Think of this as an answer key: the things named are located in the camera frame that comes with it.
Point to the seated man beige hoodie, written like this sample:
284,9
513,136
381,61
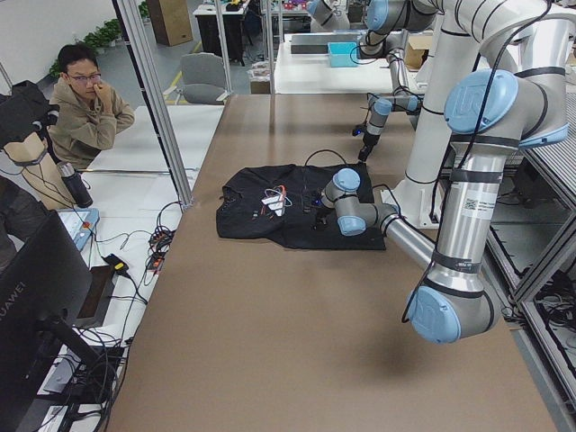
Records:
91,112

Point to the black power adapter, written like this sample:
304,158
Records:
119,265

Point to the black graphic t-shirt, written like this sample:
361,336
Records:
278,203

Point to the red black power strip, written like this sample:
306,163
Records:
158,245

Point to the grey office chair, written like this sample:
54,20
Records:
203,79

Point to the black thermos bottle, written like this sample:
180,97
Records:
73,182

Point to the aluminium profile post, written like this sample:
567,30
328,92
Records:
135,38

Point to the black huawei monitor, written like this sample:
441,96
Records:
42,291

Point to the blue plastic bin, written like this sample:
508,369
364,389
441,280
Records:
343,54

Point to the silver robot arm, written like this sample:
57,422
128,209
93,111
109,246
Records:
396,67
497,85

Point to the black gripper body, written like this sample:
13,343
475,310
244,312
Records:
321,216
365,147

